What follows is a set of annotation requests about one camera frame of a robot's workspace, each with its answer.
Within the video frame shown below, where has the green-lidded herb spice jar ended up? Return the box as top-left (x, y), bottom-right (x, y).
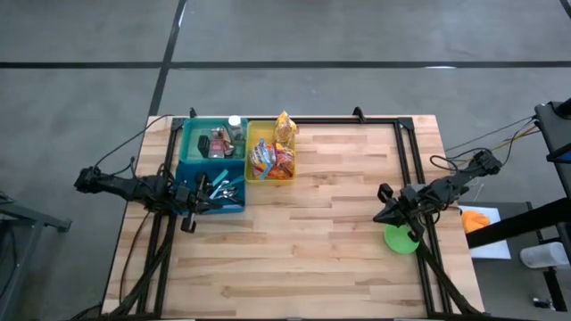
top-left (230, 133), bottom-right (246, 161)

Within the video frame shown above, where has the white plastic container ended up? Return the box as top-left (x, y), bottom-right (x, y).
top-left (519, 242), bottom-right (571, 270)

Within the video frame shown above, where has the rectangular metal spice tin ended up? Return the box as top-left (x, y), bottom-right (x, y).
top-left (207, 136), bottom-right (227, 160)

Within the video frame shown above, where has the teal plastic bin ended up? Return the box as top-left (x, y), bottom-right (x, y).
top-left (179, 118), bottom-right (249, 164)

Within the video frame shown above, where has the dark blue plastic bin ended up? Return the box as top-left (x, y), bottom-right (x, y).
top-left (174, 160), bottom-right (247, 216)

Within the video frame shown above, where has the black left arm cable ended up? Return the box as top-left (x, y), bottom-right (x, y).
top-left (91, 114), bottom-right (175, 177)

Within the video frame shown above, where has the black equipment stand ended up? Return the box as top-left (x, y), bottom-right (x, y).
top-left (466, 98), bottom-right (571, 251)

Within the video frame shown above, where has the translucent yellow plastic bin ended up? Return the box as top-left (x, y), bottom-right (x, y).
top-left (244, 122), bottom-right (299, 187)

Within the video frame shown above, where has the yellow chicken ramen packet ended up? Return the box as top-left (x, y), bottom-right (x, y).
top-left (274, 111), bottom-right (297, 151)

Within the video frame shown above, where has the blue-striped low-sodium ramen packet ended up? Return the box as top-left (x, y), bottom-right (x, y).
top-left (249, 138), bottom-right (277, 181)

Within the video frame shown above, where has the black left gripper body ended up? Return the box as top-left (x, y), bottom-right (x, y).
top-left (174, 171), bottom-right (211, 234)

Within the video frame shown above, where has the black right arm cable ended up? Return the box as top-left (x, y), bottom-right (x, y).
top-left (428, 146), bottom-right (492, 173)

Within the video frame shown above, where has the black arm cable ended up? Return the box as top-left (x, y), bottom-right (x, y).
top-left (428, 146), bottom-right (492, 173)
top-left (91, 114), bottom-right (175, 177)

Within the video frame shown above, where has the grey metal side table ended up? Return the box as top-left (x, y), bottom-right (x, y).
top-left (0, 194), bottom-right (72, 313)

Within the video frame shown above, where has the orange cloth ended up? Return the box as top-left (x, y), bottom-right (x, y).
top-left (461, 210), bottom-right (491, 234)

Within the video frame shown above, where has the green plastic bowl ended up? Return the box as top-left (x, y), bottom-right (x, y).
top-left (384, 222), bottom-right (421, 255)

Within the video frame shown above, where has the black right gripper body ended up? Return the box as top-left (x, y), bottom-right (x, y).
top-left (377, 182), bottom-right (430, 244)

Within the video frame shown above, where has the yellow and grey cable bundle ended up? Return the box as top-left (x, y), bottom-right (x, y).
top-left (445, 116), bottom-right (536, 161)

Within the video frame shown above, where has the spoon with teal handle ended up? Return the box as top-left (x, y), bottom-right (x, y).
top-left (209, 169), bottom-right (230, 200)

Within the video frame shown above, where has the white paper sheet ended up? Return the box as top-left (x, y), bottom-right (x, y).
top-left (458, 204), bottom-right (512, 260)

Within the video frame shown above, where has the orange roast beef ramen packet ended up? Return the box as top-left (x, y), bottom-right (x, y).
top-left (269, 143), bottom-right (296, 167)

